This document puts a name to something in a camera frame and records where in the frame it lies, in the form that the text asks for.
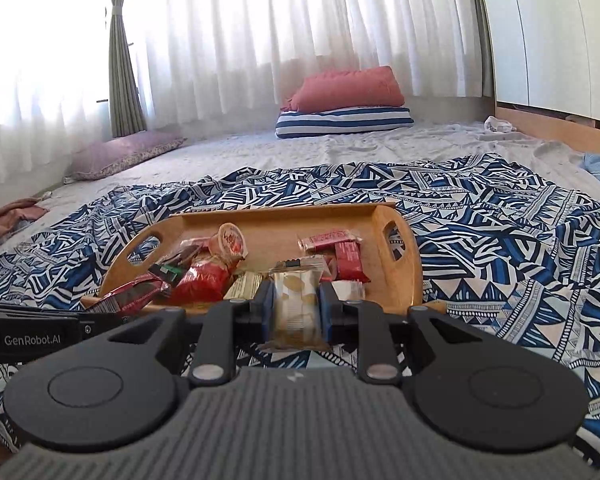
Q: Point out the small red snack packet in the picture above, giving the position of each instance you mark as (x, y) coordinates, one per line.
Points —
(349, 262)

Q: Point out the purple floral pillow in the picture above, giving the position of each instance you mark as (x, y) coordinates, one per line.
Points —
(103, 159)

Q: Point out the blue patterned blanket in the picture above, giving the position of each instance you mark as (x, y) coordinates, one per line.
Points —
(508, 251)

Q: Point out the green drape curtain left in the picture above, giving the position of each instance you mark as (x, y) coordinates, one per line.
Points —
(125, 113)

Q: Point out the brown almond chocolate packet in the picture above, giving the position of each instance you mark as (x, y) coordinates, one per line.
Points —
(185, 252)

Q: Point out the brown cloth at left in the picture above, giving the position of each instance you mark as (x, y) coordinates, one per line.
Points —
(23, 210)

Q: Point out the olive gold snack packet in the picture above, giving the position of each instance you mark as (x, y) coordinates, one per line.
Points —
(245, 286)

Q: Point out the long red snack bar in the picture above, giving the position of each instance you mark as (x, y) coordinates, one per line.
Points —
(318, 242)

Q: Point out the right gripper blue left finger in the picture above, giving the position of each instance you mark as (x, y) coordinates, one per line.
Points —
(218, 335)

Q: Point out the blue white striped cushion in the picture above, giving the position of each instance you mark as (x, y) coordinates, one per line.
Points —
(350, 120)

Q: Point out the jelly cup with lid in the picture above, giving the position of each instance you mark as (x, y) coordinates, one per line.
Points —
(228, 243)

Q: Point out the green drape curtain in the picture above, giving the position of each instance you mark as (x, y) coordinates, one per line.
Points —
(488, 88)
(125, 113)

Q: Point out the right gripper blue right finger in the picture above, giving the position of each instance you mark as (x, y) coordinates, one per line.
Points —
(363, 323)

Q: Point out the pink red pillow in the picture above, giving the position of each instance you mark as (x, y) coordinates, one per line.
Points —
(332, 90)

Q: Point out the white wardrobe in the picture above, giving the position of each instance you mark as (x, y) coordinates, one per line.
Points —
(546, 54)

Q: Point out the wooden serving tray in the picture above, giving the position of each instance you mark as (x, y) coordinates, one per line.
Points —
(389, 252)

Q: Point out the dark red long packet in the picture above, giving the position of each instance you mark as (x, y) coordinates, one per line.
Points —
(130, 298)

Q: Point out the green snack packet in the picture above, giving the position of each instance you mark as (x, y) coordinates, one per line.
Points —
(166, 273)

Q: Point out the crumpled white tissue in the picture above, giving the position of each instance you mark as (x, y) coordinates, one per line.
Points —
(498, 125)

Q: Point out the red Marth snack bag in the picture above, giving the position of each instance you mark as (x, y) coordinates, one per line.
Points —
(205, 282)

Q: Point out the white pink pastry packet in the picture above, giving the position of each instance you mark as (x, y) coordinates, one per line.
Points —
(349, 290)

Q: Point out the white sheer curtain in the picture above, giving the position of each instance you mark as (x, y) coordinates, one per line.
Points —
(199, 59)

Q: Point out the green drape curtain right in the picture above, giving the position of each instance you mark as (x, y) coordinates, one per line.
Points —
(488, 88)

